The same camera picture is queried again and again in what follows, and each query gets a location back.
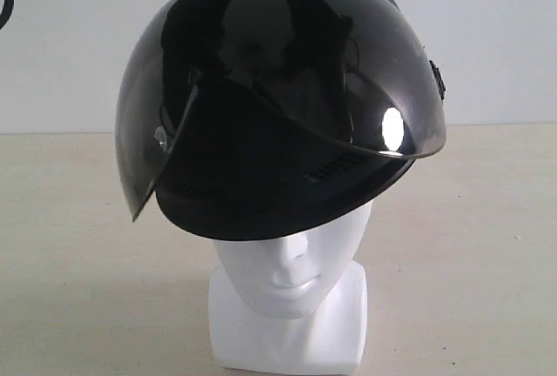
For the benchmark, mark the black helmet with tinted visor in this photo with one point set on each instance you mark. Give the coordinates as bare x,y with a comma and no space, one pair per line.
256,119

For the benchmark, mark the white foam mannequin head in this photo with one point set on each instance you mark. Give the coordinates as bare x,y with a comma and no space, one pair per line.
297,298

